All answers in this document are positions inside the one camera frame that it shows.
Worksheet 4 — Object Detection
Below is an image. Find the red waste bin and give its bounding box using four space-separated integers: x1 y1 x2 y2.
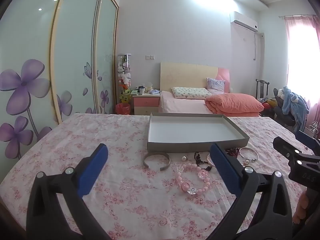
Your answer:
115 103 131 115

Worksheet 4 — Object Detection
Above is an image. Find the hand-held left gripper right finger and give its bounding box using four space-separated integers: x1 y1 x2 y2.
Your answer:
207 143 300 240

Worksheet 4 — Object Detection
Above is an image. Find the pink floral tablecloth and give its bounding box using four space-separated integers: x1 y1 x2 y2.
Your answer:
0 112 320 240

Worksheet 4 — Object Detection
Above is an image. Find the person's right hand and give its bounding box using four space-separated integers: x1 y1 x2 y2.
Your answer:
293 188 312 225

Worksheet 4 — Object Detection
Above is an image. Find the grey cardboard tray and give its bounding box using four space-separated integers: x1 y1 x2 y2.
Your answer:
147 112 250 153

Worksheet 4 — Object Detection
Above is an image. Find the cream and pink headboard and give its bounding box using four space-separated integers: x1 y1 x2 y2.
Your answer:
160 62 230 93

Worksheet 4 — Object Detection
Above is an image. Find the patterned cream pillow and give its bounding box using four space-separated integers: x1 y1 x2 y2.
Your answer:
171 87 212 99

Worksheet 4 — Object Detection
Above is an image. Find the colourful toy pile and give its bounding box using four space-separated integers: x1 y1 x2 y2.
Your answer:
260 97 278 112

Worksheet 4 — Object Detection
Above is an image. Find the dark wooden chair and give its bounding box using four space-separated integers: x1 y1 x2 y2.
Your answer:
255 79 270 99

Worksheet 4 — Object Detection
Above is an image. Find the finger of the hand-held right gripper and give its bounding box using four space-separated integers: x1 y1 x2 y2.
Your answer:
272 136 302 161
294 130 317 153

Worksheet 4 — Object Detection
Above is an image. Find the clear plush toy tube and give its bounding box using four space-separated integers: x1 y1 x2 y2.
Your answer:
117 53 132 104

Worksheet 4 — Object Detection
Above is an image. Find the floral sliding door wardrobe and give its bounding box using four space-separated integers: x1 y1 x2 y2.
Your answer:
0 0 119 160

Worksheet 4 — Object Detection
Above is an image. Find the purple print pillow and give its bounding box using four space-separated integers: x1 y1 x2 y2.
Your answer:
206 78 225 93

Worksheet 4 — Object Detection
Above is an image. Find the pink curtain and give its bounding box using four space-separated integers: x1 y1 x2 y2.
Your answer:
284 15 320 140

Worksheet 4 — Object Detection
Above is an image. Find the thin silver bangle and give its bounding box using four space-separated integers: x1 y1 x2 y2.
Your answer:
239 147 258 165

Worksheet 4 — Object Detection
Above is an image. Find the white air conditioner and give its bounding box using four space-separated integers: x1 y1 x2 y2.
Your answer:
229 11 258 33

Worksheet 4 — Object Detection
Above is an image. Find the wide silver cuff bangle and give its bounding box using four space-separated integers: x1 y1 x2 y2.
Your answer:
143 152 171 172

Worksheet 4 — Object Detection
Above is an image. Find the folded orange quilt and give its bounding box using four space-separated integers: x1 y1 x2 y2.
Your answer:
205 93 265 117

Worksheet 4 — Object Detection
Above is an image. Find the blue plush robe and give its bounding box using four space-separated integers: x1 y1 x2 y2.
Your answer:
277 86 310 132

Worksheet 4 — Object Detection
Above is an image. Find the pink and cream nightstand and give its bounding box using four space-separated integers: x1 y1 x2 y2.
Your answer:
132 94 160 115

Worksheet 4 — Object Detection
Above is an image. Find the metal wire rack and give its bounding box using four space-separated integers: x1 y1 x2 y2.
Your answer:
306 121 320 138

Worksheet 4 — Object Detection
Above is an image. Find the grey office chair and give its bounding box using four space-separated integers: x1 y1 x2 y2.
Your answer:
272 89 300 130

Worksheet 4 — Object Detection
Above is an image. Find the black bead bracelet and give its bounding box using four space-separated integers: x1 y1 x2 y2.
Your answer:
194 151 213 172

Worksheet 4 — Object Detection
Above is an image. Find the bed with pink sheet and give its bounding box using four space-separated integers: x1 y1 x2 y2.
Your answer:
159 91 262 117

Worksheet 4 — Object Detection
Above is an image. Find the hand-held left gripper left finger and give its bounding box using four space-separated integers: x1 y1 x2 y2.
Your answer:
26 143 112 240

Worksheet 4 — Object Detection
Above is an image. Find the pink bead bracelet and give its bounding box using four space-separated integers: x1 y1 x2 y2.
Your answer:
175 164 213 196

